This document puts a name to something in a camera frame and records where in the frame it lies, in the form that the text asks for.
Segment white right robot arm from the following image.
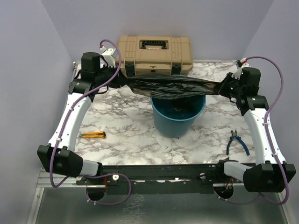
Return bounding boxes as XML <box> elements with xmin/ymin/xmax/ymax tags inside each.
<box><xmin>214</xmin><ymin>67</ymin><xmax>296</xmax><ymax>193</ymax></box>

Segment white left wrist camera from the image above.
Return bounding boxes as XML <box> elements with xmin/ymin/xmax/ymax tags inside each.
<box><xmin>100</xmin><ymin>46</ymin><xmax>117</xmax><ymax>68</ymax></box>

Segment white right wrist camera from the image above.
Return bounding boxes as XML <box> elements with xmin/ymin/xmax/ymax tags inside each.
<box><xmin>232</xmin><ymin>58</ymin><xmax>250</xmax><ymax>79</ymax></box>

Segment blue-handled pliers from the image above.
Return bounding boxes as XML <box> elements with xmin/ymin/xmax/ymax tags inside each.
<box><xmin>226</xmin><ymin>130</ymin><xmax>250</xmax><ymax>156</ymax></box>

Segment black front mounting rail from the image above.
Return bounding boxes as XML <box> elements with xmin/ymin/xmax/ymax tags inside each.
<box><xmin>76</xmin><ymin>164</ymin><xmax>230</xmax><ymax>195</ymax></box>

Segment tan plastic toolbox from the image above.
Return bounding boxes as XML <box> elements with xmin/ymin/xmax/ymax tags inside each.
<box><xmin>117</xmin><ymin>35</ymin><xmax>193</xmax><ymax>77</ymax></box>

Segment teal plastic trash bin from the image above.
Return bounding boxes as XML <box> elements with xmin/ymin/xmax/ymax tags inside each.
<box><xmin>150</xmin><ymin>74</ymin><xmax>206</xmax><ymax>139</ymax></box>

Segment black plastic trash bag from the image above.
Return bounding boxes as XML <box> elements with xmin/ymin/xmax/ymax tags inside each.
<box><xmin>126</xmin><ymin>74</ymin><xmax>221</xmax><ymax>112</ymax></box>

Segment yellow black utility knife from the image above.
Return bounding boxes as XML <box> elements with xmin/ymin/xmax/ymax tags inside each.
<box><xmin>80</xmin><ymin>132</ymin><xmax>106</xmax><ymax>139</ymax></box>

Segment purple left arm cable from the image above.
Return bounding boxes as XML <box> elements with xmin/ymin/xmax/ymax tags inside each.
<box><xmin>49</xmin><ymin>39</ymin><xmax>122</xmax><ymax>189</ymax></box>

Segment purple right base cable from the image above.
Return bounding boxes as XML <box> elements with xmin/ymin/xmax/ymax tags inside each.
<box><xmin>216</xmin><ymin>192</ymin><xmax>261</xmax><ymax>205</ymax></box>

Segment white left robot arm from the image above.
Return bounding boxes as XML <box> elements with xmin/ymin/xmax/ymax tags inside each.
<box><xmin>37</xmin><ymin>49</ymin><xmax>120</xmax><ymax>184</ymax></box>

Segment aluminium extrusion frame rail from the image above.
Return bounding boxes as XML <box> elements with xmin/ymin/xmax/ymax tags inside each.
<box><xmin>25</xmin><ymin>62</ymin><xmax>80</xmax><ymax>224</ymax></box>

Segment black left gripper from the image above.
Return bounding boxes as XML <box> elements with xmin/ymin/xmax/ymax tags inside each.
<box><xmin>95</xmin><ymin>62</ymin><xmax>130</xmax><ymax>88</ymax></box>

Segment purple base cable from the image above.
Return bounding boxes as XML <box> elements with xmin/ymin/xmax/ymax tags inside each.
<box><xmin>85</xmin><ymin>174</ymin><xmax>131</xmax><ymax>206</ymax></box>
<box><xmin>216</xmin><ymin>192</ymin><xmax>261</xmax><ymax>205</ymax></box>

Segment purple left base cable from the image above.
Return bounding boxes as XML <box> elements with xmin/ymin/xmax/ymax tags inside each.
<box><xmin>85</xmin><ymin>174</ymin><xmax>131</xmax><ymax>206</ymax></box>

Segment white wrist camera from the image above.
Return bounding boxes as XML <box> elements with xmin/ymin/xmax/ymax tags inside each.
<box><xmin>232</xmin><ymin>58</ymin><xmax>250</xmax><ymax>79</ymax></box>
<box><xmin>100</xmin><ymin>46</ymin><xmax>117</xmax><ymax>68</ymax></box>

